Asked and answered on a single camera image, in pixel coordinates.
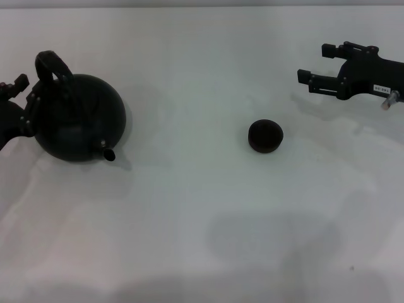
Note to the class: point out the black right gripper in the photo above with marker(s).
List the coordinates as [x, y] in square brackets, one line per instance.
[369, 75]

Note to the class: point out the small dark teacup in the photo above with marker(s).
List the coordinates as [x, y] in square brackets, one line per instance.
[265, 136]

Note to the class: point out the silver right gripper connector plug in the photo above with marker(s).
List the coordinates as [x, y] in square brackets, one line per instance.
[389, 100]

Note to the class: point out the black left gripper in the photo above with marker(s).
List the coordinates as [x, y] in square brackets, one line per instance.
[9, 123]

